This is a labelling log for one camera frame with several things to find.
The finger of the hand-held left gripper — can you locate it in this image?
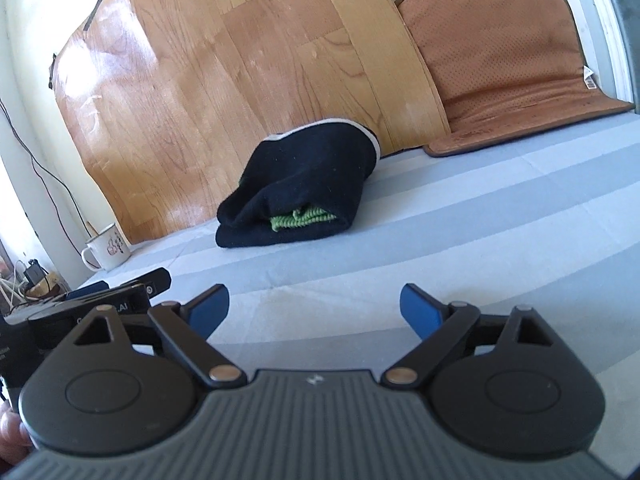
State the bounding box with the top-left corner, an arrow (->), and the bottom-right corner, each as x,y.
116,267 -> 172,297
66,282 -> 152,307

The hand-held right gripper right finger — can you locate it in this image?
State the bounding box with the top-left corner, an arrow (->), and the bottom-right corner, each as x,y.
384,283 -> 557,388

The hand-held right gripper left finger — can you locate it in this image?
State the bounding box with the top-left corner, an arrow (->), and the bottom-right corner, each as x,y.
74,284 -> 247,388

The black green white knit sweater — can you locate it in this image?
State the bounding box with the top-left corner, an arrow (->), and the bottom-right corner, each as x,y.
216,118 -> 382,250

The person's left hand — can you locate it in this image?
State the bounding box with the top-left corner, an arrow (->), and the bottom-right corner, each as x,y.
0,402 -> 32,467

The white enamel mug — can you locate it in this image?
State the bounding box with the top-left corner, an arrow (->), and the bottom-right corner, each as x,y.
81,224 -> 133,272

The black power adapter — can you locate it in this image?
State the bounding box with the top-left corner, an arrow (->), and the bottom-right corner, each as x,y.
22,258 -> 49,287

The blue grey striped bed sheet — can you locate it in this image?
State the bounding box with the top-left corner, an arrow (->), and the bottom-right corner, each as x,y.
65,109 -> 640,480

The wood-look board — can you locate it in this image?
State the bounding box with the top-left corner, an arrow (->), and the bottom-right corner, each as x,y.
50,0 -> 452,247

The brown perforated seat mat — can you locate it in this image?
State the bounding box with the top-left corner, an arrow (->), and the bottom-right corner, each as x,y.
394,0 -> 636,159

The black wall cable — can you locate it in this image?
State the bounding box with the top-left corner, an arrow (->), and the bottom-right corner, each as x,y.
0,99 -> 97,241

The white door frame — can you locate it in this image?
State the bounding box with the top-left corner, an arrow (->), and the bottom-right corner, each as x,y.
570,0 -> 637,107

